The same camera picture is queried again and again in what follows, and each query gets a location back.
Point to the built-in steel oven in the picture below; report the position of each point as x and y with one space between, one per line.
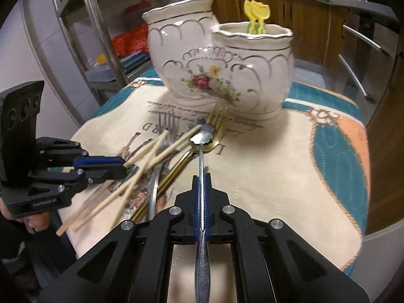
366 62

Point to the white ceramic double utensil holder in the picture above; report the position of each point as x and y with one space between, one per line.
202 61

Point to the printed quilted table mat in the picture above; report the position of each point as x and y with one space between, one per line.
308 166

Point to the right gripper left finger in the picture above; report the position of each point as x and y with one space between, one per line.
132 262

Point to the silver flower spoon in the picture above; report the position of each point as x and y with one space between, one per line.
202 262

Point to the gold metal fork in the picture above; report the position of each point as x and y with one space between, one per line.
220 119

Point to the person's left hand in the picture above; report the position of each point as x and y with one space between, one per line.
38 222

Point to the red plastic bag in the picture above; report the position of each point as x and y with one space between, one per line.
130 42

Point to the steel storage shelf rack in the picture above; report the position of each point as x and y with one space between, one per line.
88 27

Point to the yellow green tulip fork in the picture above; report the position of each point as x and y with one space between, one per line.
261 12

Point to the yellow green tulip spoon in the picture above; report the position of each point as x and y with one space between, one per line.
250 7

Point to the wooden base cabinets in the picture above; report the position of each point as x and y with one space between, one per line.
317 42

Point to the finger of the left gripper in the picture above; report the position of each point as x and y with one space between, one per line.
54 152
81 173

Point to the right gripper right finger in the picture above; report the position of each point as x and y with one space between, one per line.
273 263

